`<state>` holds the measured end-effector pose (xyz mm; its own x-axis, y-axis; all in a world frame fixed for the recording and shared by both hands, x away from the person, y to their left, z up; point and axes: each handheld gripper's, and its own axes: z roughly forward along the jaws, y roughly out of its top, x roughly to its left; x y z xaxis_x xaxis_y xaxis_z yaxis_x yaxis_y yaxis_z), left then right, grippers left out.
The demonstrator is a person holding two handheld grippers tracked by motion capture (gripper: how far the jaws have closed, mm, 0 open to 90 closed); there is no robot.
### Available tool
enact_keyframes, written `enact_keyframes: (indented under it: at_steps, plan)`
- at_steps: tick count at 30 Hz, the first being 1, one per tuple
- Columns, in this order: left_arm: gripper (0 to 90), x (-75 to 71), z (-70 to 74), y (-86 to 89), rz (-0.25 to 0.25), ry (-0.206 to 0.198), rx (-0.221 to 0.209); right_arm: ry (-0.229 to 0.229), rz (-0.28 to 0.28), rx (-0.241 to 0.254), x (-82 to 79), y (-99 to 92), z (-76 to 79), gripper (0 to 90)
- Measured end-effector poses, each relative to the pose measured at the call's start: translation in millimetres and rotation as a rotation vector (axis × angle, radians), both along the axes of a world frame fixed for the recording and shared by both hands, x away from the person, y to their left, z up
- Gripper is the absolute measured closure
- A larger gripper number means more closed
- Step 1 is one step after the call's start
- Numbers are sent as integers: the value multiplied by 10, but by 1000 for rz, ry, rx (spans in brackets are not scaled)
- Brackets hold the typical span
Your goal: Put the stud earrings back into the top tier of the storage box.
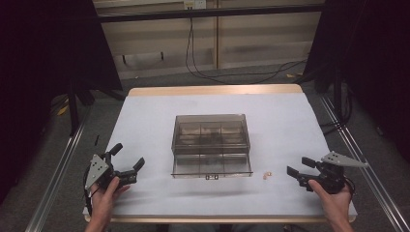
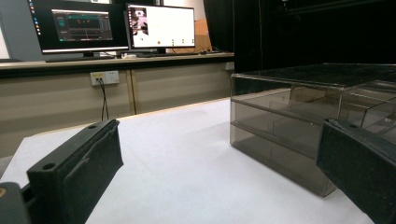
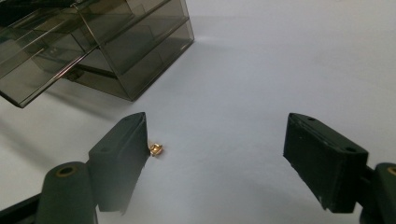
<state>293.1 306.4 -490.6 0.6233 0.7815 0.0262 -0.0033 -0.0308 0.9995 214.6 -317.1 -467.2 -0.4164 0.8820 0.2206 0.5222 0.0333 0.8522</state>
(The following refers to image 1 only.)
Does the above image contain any black horizontal bar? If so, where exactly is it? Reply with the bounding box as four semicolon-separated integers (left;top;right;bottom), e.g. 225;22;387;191
96;3;327;23

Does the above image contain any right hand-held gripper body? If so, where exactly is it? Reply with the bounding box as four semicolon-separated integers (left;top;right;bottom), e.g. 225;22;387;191
299;151;369;195

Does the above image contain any white table cover sheet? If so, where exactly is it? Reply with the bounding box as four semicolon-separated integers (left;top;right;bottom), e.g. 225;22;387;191
82;92;358;218

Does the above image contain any aluminium rail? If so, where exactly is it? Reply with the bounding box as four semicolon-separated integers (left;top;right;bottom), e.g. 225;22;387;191
24;105;92;232
319;95;410;232

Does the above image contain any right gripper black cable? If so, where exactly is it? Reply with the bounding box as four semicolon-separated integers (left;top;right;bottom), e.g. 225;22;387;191
343;175;357;198

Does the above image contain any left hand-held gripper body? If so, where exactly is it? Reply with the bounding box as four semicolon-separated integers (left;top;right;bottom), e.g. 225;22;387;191
84;152;137;191

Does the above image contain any wall power socket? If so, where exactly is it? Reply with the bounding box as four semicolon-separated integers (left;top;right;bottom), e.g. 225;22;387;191
183;0;207;10

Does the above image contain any clear plastic drawer box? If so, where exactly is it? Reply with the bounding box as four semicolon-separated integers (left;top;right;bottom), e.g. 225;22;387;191
170;113;253;180

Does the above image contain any black stand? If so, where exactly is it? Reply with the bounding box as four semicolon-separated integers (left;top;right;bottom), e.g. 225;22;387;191
66;80;96;136
313;64;354;136

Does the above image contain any person's left hand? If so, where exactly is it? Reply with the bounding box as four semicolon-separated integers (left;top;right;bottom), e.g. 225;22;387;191
90;175;132;226

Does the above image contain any person's right hand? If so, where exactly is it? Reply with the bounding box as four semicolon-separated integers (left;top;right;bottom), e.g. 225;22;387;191
307;179;354;225

